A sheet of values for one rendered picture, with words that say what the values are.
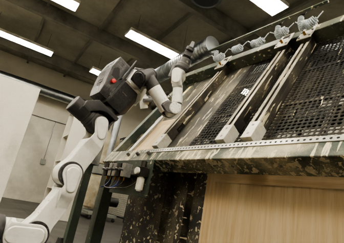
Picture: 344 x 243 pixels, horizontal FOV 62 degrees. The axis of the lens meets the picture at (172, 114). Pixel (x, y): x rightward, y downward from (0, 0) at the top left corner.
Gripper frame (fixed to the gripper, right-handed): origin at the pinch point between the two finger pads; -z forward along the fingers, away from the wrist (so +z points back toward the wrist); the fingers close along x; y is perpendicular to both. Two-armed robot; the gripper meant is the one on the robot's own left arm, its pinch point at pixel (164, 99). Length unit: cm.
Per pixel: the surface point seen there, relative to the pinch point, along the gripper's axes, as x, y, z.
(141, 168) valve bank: 48, 43, 63
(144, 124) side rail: 18.9, -23.4, 9.2
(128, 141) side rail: 32.3, -23.5, 29.2
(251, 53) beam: -25, 64, -47
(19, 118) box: -16, -210, 73
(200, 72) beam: -24, 4, -47
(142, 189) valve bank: 61, 43, 63
